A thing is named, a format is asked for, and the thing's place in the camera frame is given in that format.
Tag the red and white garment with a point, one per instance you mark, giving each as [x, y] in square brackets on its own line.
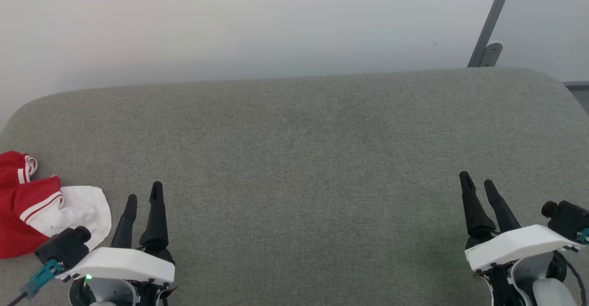
[20, 204]

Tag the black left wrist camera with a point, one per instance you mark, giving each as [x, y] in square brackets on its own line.
[62, 248]

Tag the grey metal post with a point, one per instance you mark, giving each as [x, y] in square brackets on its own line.
[492, 20]

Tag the grey fabric sofa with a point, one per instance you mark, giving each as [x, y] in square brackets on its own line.
[294, 168]

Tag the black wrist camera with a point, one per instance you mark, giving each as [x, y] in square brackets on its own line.
[568, 218]
[62, 248]

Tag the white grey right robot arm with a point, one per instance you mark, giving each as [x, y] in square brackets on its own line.
[550, 294]

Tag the grey metal post bracket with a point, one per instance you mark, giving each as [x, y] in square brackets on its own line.
[493, 53]

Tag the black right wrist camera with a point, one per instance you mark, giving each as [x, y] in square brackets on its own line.
[568, 218]

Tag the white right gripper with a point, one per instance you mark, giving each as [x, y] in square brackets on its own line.
[520, 246]

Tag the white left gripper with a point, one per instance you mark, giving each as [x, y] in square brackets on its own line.
[124, 264]

